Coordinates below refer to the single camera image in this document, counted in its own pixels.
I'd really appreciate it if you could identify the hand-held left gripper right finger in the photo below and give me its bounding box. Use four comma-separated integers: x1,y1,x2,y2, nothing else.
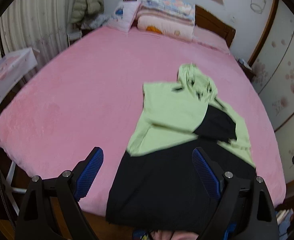
192,147,280,240

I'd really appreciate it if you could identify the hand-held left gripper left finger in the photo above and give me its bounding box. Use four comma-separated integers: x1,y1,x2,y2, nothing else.
14,147,104,240

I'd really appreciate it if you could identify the green and black hooded jacket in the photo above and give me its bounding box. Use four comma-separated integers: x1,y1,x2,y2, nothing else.
106,64,258,232

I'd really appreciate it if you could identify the person's pink clothing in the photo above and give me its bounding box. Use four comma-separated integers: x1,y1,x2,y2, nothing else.
151,229,200,240

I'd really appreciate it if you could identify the white metal rack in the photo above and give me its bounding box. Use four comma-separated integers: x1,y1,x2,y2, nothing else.
0,120,25,215

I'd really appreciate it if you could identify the bed with pink sheet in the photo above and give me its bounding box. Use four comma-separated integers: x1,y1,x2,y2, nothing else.
0,0,288,217

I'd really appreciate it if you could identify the floral wardrobe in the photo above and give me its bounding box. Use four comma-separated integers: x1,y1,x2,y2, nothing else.
247,0,294,180

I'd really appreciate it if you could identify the wooden nightstand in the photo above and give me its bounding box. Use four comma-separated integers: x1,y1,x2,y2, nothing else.
235,57,256,82

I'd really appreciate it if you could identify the small blue and white box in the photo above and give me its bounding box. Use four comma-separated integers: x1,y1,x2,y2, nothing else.
237,58,253,69

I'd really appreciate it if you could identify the white paper bag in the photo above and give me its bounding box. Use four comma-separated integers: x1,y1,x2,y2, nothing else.
0,47,40,119

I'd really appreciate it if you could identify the pink pillow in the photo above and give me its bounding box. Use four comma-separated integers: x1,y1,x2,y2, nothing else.
192,26,230,54

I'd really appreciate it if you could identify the white stool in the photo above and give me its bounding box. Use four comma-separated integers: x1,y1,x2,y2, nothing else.
66,26,84,47

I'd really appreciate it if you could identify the grey cloth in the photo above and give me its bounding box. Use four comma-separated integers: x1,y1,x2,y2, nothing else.
82,14,112,29

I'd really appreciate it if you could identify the white curtain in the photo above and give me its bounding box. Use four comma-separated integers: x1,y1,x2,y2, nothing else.
0,0,77,70

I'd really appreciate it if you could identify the white cushion with blue print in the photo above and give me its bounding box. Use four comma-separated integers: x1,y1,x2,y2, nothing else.
107,0,141,33

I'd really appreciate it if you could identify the floral folded quilt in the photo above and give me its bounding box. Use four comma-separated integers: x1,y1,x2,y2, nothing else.
137,0,196,25

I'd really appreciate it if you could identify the beige puffer jacket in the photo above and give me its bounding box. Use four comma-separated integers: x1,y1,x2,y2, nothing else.
69,0,105,27

